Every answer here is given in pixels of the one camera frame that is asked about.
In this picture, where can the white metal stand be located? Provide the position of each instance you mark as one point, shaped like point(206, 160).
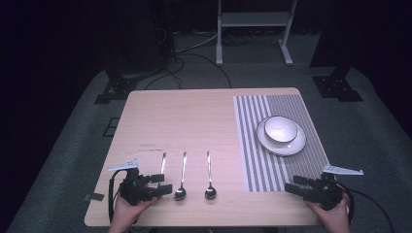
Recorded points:
point(254, 18)

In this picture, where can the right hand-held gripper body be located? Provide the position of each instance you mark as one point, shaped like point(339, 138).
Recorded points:
point(324, 192)

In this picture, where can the person's right hand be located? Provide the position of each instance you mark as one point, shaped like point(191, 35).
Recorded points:
point(335, 220)

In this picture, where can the person's left hand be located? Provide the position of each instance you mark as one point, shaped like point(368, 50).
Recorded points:
point(124, 215)

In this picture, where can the black stand base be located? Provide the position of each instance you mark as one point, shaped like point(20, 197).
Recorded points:
point(118, 89)
point(336, 87)

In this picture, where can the grey tape strip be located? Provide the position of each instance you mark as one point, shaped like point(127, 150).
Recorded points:
point(94, 196)

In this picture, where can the grey striped placemat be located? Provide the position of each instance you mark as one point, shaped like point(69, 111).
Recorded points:
point(249, 145)

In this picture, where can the white plate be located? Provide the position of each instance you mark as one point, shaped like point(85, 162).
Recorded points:
point(285, 147)

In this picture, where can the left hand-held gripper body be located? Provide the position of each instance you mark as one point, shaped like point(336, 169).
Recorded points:
point(134, 191)

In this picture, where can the white bowl with dark rim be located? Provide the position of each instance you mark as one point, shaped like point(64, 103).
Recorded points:
point(280, 130)

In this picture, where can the metal spoon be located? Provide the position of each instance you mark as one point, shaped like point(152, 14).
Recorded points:
point(210, 193)
point(163, 163)
point(180, 193)

